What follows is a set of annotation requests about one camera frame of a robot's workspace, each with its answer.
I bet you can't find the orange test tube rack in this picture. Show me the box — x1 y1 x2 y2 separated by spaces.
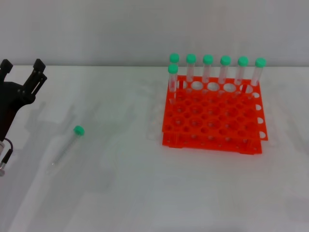
161 74 269 155

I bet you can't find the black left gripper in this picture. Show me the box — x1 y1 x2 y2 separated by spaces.
0 58 48 143

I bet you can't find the dark left arm cable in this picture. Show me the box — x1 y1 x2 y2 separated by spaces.
0 137 14 170

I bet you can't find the clear test tube green cap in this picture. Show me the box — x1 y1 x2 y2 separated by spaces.
218 55 232 96
45 125 85 175
202 55 214 95
248 57 267 98
185 53 197 94
233 56 250 98
169 53 181 90
168 64 180 105

